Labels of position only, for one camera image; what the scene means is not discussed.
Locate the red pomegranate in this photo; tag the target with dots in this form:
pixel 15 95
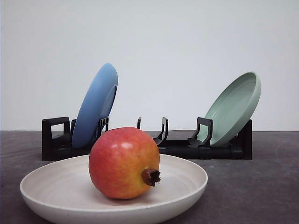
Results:
pixel 123 162

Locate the white plate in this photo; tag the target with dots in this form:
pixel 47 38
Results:
pixel 63 192

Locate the green plate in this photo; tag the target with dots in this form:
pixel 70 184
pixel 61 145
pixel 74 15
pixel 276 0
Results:
pixel 232 108

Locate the blue plate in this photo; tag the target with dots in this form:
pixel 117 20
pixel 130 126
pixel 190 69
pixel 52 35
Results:
pixel 96 103

